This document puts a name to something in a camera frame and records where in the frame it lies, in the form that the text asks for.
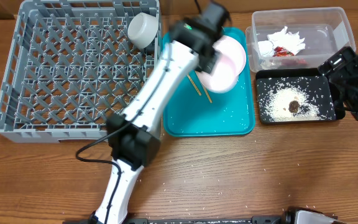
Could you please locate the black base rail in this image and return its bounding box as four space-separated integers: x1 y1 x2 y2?
123 215 281 224

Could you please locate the grey-white bowl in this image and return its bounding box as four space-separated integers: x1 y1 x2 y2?
127 12 158 49

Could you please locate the teal plastic tray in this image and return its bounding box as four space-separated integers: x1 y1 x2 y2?
162 27 256 138

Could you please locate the pile of rice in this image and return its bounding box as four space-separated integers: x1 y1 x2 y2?
259 77 334 122

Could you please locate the black food waste tray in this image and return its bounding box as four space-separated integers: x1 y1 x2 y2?
255 67 346 125

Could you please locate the brown food scrap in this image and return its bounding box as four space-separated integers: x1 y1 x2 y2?
288 100 300 113

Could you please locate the grey dishwasher rack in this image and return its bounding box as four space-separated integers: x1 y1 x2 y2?
0 0 162 143

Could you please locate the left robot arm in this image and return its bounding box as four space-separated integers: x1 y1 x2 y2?
89 1 230 223

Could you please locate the pink bowl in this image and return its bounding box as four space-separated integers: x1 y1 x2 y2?
196 55 237 93

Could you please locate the wooden chopstick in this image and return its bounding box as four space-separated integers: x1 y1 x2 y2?
203 86 213 103
187 74 201 96

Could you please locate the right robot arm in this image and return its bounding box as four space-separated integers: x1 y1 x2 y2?
275 47 358 224

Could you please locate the clear plastic bin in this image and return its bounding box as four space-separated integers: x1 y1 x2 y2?
246 7 356 73

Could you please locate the white napkin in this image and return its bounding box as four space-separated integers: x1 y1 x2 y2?
258 26 306 57

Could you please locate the red snack wrapper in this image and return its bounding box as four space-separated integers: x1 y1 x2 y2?
273 47 307 67

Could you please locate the pink round plate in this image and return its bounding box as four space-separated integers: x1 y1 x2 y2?
213 35 247 75

